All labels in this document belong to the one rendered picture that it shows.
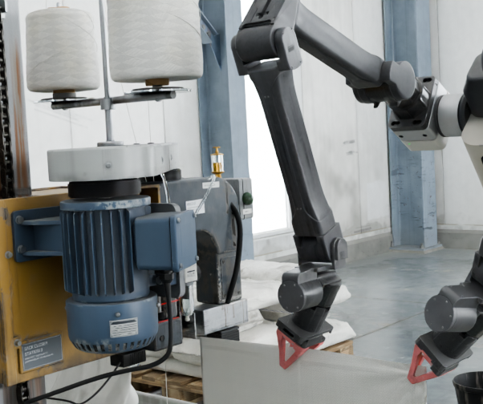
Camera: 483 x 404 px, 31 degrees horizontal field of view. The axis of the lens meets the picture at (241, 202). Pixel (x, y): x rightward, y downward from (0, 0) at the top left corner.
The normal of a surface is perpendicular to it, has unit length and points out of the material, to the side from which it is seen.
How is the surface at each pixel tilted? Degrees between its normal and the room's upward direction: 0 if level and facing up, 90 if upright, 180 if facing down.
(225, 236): 90
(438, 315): 80
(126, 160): 90
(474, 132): 40
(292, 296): 90
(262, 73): 111
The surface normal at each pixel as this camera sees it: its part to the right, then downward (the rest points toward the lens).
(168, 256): -0.27, 0.08
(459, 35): -0.64, 0.09
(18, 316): 0.77, 0.01
